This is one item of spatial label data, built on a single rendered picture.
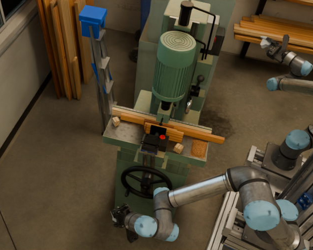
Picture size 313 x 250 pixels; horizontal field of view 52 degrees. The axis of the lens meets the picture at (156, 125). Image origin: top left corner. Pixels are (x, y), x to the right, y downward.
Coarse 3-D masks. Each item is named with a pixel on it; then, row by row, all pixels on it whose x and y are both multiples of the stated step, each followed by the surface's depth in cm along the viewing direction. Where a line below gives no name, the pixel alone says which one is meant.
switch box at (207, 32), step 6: (210, 18) 168; (216, 18) 169; (210, 24) 166; (216, 24) 165; (210, 30) 168; (216, 30) 168; (204, 36) 172; (204, 42) 174; (210, 42) 173; (210, 48) 176
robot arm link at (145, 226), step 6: (132, 216) 128; (138, 216) 125; (144, 216) 123; (132, 222) 125; (138, 222) 121; (144, 222) 119; (150, 222) 120; (156, 222) 125; (132, 228) 124; (138, 228) 120; (144, 228) 119; (150, 228) 120; (156, 228) 122; (138, 234) 121; (144, 234) 119; (150, 234) 120
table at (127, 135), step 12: (120, 120) 191; (108, 132) 183; (120, 132) 184; (132, 132) 185; (144, 132) 186; (120, 144) 183; (132, 144) 181; (168, 144) 182; (168, 156) 181; (180, 156) 179; (192, 156) 179; (156, 168) 176
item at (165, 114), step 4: (160, 104) 179; (172, 104) 181; (160, 108) 177; (160, 112) 175; (164, 112) 176; (168, 112) 176; (156, 116) 177; (160, 116) 176; (164, 116) 176; (168, 116) 175; (156, 120) 179; (160, 120) 178; (164, 120) 178; (168, 120) 178
